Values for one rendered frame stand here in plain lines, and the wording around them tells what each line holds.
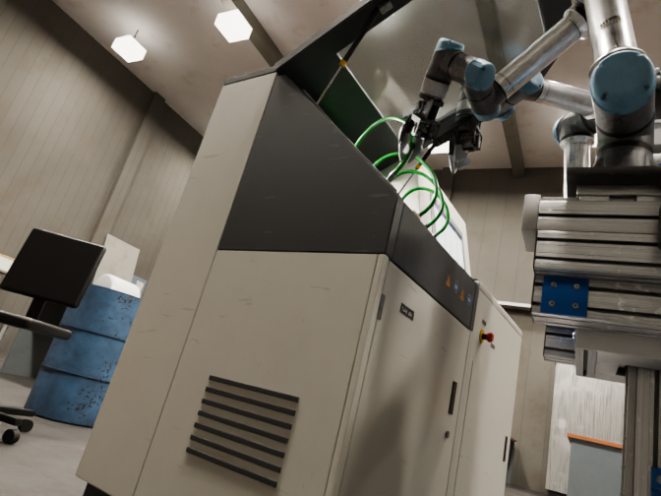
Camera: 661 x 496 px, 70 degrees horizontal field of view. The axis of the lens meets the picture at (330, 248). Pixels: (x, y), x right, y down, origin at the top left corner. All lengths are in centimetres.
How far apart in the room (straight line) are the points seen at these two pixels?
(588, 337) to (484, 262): 955
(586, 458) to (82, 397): 318
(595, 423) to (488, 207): 507
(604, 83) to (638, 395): 69
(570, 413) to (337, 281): 746
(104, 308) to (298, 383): 219
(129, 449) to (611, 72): 150
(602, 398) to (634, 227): 739
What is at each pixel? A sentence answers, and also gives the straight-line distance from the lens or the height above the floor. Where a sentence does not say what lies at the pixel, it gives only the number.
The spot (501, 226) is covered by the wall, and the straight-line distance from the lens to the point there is 1101.
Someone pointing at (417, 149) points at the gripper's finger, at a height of 123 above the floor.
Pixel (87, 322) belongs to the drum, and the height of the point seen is 56.
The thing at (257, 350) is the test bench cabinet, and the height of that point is 52.
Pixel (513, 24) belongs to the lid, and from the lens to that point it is 199.
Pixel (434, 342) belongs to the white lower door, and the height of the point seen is 67.
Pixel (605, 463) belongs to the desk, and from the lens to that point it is 381.
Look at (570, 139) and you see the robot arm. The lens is 198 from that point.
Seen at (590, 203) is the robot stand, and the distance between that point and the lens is 119.
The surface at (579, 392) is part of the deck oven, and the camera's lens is 850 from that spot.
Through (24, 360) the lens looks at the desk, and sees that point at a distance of 589.
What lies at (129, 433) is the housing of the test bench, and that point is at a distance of 153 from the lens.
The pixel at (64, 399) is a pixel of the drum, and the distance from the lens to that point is 320.
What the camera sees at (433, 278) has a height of 84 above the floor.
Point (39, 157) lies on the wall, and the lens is 1095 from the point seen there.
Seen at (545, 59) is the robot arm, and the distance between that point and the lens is 153.
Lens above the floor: 42
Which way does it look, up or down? 18 degrees up
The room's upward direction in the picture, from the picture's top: 15 degrees clockwise
